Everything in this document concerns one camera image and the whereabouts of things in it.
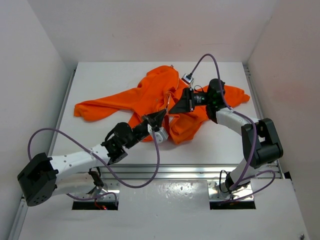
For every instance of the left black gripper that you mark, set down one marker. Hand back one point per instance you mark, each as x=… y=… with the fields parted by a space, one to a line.
x=154 y=119

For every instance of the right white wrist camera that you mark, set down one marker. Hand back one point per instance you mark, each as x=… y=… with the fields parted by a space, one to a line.
x=188 y=80

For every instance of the metal base plate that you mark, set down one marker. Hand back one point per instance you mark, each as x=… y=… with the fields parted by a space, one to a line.
x=104 y=193
x=215 y=195

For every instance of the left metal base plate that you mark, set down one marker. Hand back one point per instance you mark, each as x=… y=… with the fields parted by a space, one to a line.
x=104 y=193

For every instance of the aluminium extrusion rail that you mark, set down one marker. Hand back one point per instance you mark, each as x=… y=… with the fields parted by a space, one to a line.
x=172 y=171

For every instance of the white front cover panel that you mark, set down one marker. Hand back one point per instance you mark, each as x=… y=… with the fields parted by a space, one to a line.
x=171 y=210

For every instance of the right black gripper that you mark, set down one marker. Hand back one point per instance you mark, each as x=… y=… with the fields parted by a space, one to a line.
x=186 y=103

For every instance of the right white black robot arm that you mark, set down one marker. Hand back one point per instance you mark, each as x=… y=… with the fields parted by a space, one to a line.
x=261 y=144

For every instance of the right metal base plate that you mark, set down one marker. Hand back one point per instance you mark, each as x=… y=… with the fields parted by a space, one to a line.
x=215 y=195

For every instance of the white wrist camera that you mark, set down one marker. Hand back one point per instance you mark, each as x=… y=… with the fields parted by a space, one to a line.
x=159 y=136
x=188 y=80

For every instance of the orange zip jacket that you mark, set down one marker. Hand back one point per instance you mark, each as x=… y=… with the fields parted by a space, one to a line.
x=160 y=88

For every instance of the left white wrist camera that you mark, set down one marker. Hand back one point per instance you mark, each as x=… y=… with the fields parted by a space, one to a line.
x=159 y=136

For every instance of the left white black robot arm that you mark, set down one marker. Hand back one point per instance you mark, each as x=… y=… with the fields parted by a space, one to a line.
x=39 y=179

